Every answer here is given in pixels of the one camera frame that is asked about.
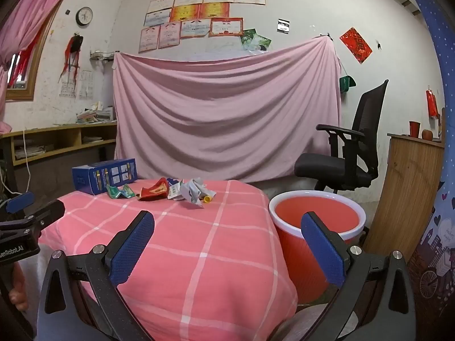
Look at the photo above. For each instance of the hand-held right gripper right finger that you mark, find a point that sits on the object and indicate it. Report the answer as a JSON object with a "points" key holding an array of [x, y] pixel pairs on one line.
{"points": [[323, 252]]}

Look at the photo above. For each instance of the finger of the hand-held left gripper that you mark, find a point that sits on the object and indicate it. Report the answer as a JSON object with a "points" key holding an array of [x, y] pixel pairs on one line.
{"points": [[20, 201], [48, 212]]}

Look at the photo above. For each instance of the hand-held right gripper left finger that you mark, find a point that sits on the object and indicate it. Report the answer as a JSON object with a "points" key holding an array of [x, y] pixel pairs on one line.
{"points": [[130, 250]]}

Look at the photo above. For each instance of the red bucket with white rim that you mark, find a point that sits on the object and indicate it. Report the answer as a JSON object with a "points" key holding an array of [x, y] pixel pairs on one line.
{"points": [[312, 215]]}

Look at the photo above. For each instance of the red wrapper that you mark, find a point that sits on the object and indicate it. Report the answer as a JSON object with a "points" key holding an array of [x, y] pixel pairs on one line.
{"points": [[153, 190]]}

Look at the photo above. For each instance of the white wrapper with green label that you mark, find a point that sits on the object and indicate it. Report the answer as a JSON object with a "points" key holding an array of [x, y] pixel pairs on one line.
{"points": [[174, 190]]}

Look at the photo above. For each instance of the grey white wrapper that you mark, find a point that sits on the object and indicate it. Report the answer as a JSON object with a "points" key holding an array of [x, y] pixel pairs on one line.
{"points": [[192, 191]]}

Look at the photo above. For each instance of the person's left hand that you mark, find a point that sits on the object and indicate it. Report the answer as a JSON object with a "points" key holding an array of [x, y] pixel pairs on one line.
{"points": [[18, 294]]}

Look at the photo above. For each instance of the blue cardboard box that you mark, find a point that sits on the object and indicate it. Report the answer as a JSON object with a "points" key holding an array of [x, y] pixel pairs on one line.
{"points": [[96, 177]]}

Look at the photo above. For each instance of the pink checked blanket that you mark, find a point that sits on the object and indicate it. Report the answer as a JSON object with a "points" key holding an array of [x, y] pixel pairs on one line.
{"points": [[199, 255]]}

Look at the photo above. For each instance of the black office chair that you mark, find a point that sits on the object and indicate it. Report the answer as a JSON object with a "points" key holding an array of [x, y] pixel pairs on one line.
{"points": [[341, 165]]}

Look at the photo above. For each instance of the wooden cabinet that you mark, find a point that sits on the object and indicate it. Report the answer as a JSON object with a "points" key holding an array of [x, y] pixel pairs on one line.
{"points": [[401, 191]]}

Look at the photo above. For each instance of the stack of papers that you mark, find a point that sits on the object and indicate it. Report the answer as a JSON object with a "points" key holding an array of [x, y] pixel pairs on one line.
{"points": [[94, 113]]}

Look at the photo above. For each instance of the red cup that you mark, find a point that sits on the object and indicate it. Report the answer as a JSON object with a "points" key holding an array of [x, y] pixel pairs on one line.
{"points": [[414, 128]]}

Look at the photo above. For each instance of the reddish brown fruit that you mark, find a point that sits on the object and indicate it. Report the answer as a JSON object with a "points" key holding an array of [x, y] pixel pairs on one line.
{"points": [[427, 134]]}

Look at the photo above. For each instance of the red hanging ornament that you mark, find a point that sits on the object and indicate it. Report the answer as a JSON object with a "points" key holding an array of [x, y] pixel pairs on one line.
{"points": [[73, 51]]}

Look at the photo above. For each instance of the pink hanging sheet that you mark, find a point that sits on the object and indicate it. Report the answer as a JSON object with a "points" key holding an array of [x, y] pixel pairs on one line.
{"points": [[220, 113]]}

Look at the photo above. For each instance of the green hanging bag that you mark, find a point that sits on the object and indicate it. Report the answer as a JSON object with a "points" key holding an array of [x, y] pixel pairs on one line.
{"points": [[346, 82]]}

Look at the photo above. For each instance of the red hanging packet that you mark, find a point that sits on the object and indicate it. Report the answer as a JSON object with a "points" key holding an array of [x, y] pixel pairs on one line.
{"points": [[431, 103]]}

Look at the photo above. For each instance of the pink window curtain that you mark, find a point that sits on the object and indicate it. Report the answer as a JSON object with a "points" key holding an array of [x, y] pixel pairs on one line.
{"points": [[32, 10]]}

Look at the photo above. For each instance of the green photo print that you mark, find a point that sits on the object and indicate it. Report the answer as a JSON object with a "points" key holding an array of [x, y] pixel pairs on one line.
{"points": [[247, 37], [262, 42]]}

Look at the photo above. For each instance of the black and white card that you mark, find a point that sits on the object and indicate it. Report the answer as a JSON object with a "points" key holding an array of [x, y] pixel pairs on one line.
{"points": [[284, 26]]}

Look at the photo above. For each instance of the blue printed curtain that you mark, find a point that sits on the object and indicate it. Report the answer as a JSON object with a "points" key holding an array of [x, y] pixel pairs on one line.
{"points": [[438, 39]]}

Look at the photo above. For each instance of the wooden wall shelf desk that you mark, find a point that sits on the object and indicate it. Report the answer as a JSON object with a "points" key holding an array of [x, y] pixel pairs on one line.
{"points": [[60, 136]]}

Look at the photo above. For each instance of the wooden window frame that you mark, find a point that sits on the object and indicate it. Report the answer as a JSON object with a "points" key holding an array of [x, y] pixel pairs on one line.
{"points": [[33, 74]]}

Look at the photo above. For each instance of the white wall calendar sheets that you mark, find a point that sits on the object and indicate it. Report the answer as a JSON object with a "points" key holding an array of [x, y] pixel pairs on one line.
{"points": [[76, 85]]}

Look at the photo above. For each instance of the small wall shelf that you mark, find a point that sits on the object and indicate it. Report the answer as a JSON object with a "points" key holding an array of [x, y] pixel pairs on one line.
{"points": [[101, 56]]}

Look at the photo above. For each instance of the round wall clock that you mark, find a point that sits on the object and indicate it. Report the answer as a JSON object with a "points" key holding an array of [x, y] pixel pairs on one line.
{"points": [[84, 16]]}

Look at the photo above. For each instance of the red paper wall poster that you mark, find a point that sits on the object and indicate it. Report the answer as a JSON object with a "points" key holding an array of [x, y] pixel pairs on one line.
{"points": [[355, 45]]}

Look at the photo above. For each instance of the group of framed wall certificates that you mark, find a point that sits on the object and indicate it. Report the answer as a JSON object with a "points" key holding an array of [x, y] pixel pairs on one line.
{"points": [[199, 10]]}

